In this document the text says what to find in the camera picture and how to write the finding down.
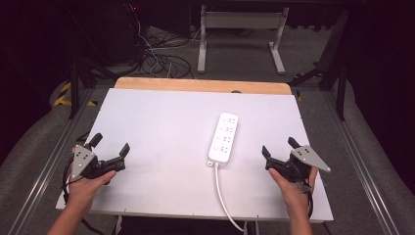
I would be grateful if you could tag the wooden table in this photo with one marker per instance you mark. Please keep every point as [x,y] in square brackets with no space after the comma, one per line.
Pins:
[202,85]

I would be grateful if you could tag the person's left hand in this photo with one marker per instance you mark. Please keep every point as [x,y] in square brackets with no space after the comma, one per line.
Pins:
[86,188]

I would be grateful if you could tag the white metal table frame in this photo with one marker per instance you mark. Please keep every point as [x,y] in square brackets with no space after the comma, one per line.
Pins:
[241,23]

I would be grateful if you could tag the white board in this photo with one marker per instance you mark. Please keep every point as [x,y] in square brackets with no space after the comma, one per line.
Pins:
[163,150]

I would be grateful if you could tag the person's right hand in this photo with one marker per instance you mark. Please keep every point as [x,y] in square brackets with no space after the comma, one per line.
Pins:
[293,190]

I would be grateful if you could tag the black metal stand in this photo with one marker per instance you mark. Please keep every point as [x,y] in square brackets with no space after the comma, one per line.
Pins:
[332,65]
[80,81]

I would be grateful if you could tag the white power strip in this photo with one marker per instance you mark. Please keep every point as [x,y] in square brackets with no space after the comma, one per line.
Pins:
[223,137]

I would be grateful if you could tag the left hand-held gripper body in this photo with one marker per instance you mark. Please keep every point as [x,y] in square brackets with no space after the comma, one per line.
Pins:
[85,162]

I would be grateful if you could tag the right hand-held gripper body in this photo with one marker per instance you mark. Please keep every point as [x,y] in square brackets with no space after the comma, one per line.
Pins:
[298,162]

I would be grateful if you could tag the black equipment case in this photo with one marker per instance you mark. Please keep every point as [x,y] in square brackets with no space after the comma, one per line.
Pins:
[120,31]

